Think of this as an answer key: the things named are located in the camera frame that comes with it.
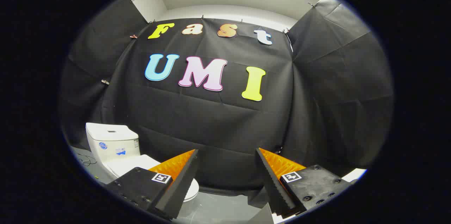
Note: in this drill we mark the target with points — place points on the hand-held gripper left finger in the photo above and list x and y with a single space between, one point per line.
178 188

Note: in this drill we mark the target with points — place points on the white toilet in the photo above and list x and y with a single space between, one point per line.
112 139

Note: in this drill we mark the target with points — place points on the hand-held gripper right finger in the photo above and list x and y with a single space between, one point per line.
273 185

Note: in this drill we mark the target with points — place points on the white panel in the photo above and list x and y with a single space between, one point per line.
354 174

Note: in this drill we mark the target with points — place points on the white toilet lid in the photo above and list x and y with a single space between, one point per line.
134 166

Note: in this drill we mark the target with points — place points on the black backdrop cloth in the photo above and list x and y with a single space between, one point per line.
211 122

